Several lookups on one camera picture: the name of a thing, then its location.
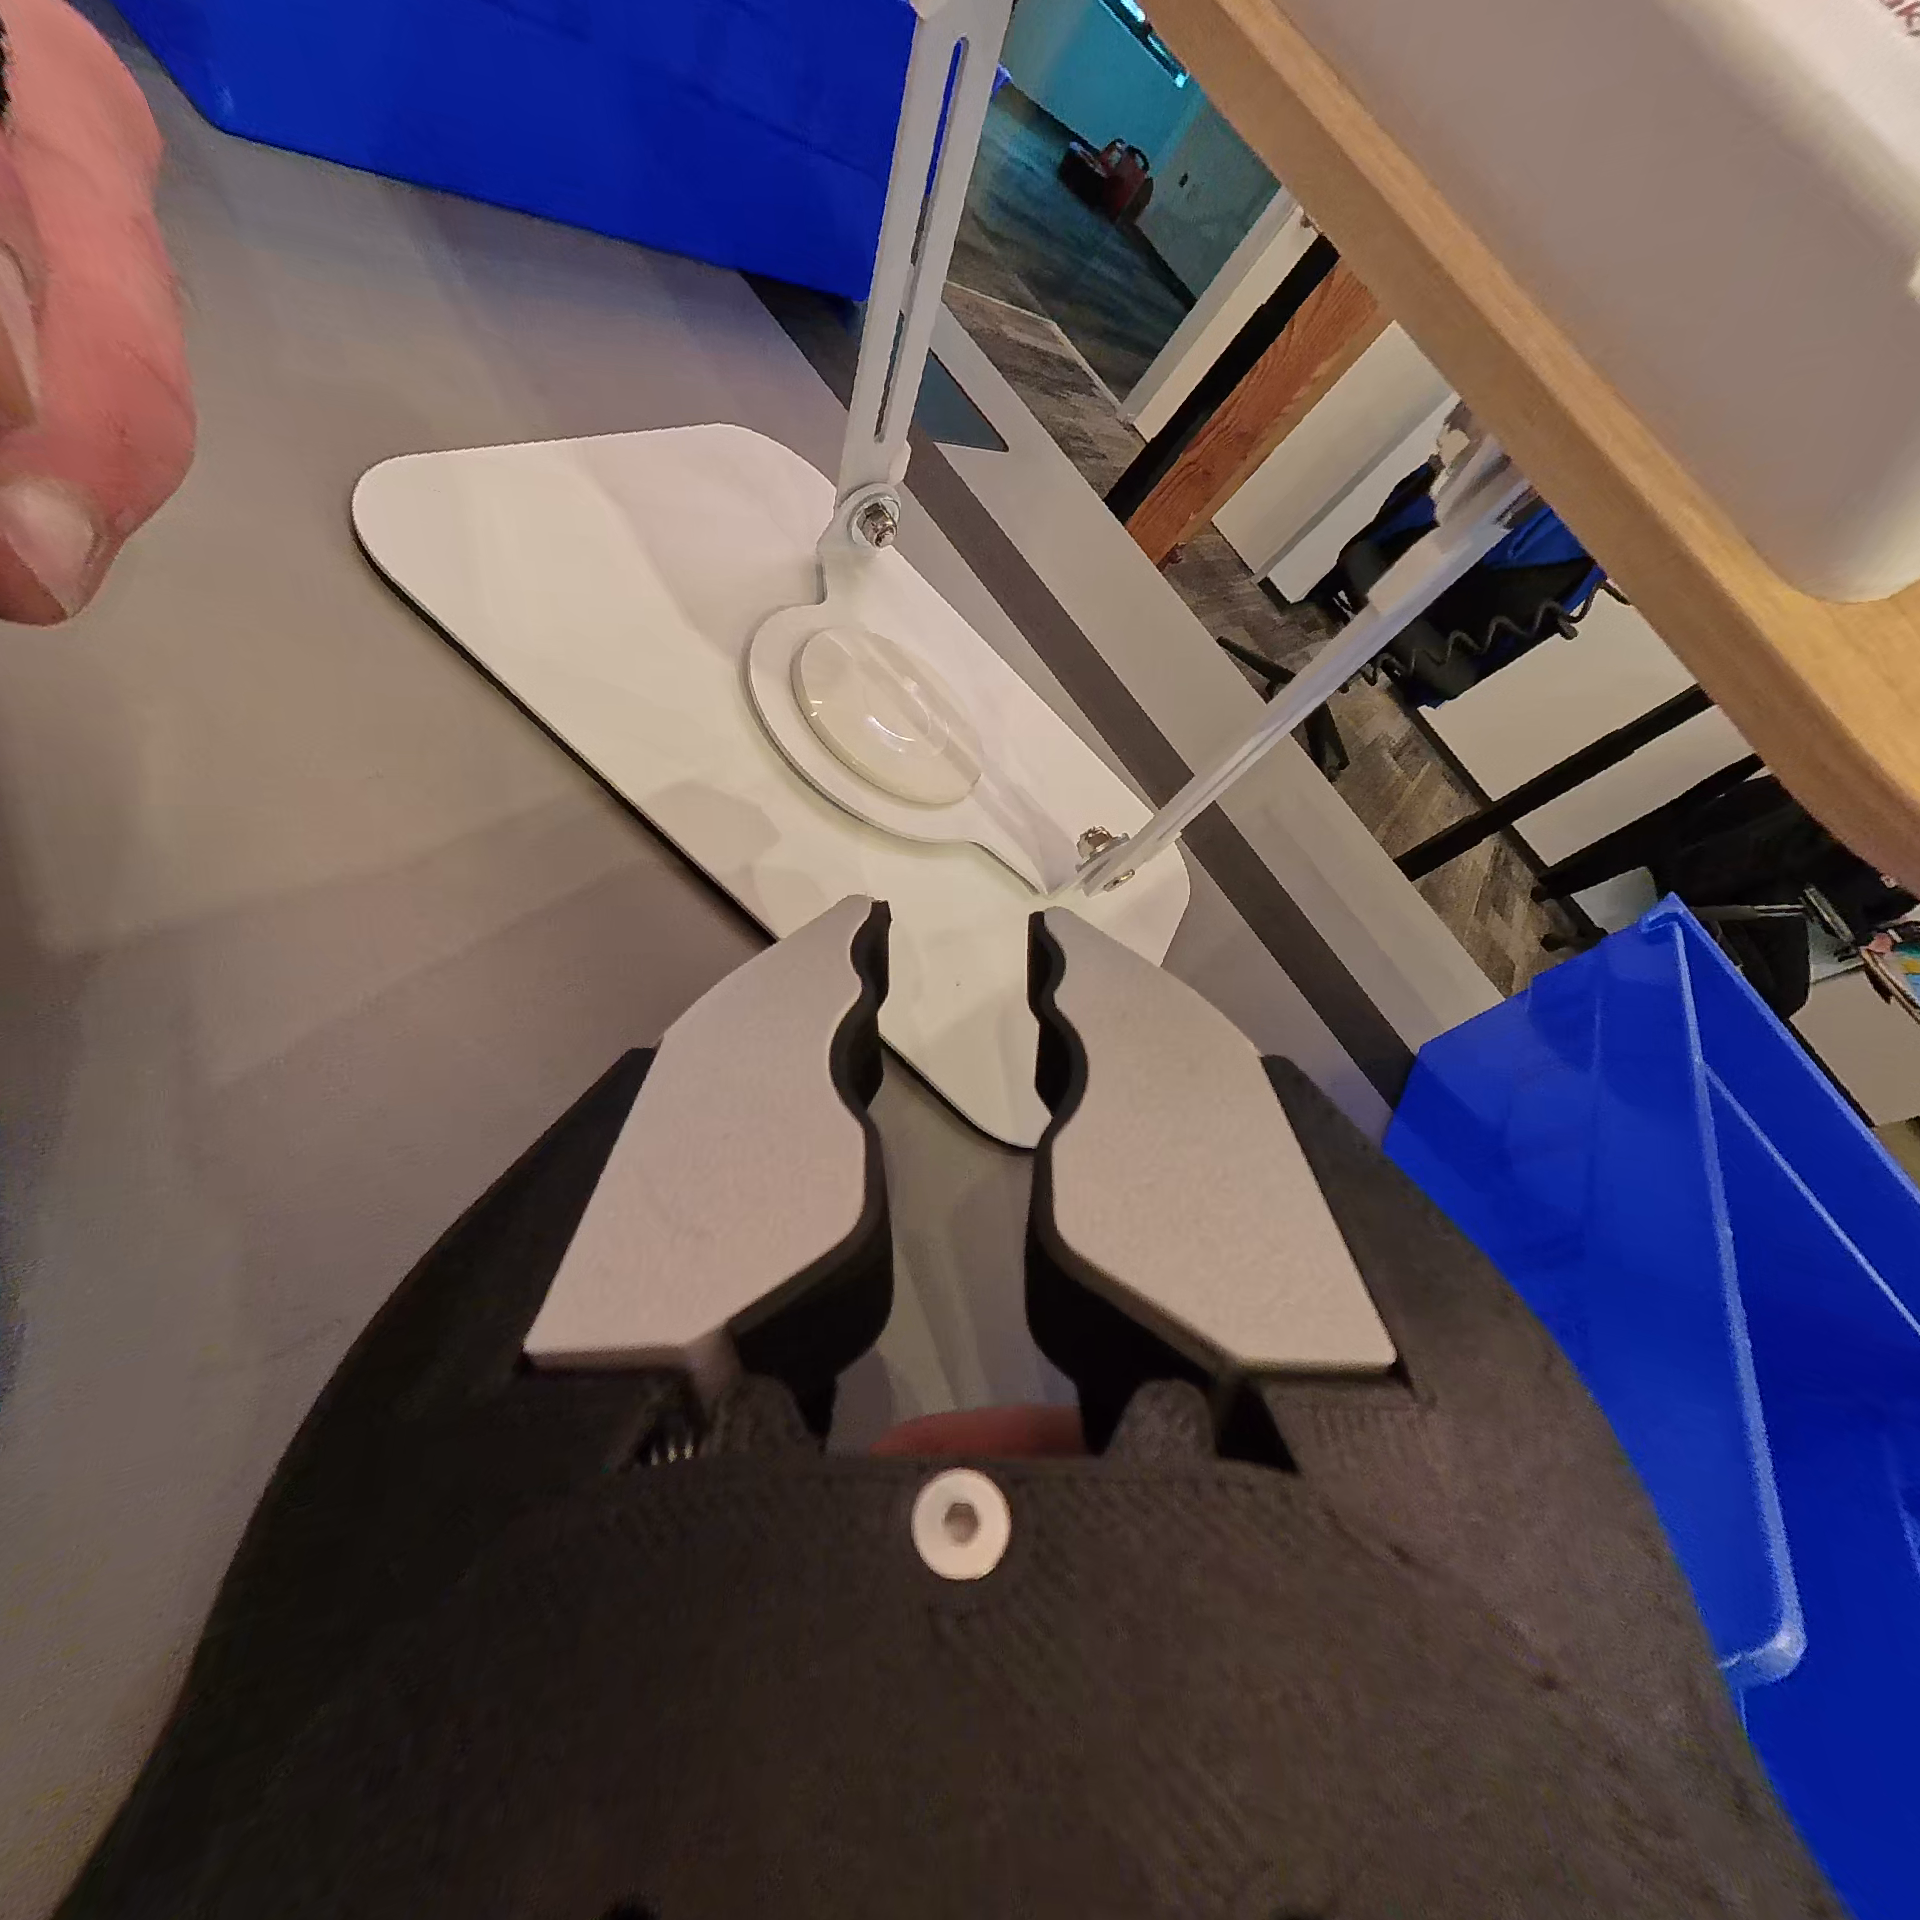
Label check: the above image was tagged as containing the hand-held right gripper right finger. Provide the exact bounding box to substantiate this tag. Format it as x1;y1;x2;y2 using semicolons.
1022;905;1402;1449

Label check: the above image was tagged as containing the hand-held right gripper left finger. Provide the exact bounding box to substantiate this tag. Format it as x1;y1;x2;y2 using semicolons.
522;893;900;1449

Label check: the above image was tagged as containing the blue plastic bin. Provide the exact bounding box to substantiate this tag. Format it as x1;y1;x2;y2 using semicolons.
1384;893;1920;1920
112;0;964;303

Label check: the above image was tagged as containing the grey desk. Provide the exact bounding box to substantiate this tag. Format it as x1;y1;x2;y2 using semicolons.
0;0;1508;1920

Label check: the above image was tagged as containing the person's left hand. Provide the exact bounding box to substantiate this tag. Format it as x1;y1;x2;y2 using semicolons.
0;0;200;629

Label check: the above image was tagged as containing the white office table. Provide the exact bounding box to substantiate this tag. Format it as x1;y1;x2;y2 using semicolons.
1395;600;1771;886

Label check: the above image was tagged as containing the black office chair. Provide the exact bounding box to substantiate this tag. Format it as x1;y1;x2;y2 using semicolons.
1222;465;1517;783

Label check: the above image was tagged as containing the white metal stand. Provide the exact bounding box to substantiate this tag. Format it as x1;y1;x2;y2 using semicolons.
352;0;1541;1155

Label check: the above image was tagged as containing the blue chair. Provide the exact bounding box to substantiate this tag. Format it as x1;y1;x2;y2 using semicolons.
1381;503;1600;705

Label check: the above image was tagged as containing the brown wooden panel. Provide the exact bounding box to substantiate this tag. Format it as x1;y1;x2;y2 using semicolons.
1125;262;1388;562

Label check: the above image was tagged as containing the red bag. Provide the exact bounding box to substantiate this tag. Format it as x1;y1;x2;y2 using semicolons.
1057;133;1157;210

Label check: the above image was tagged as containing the black coiled cable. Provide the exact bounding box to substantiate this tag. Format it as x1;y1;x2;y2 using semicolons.
1358;576;1628;699

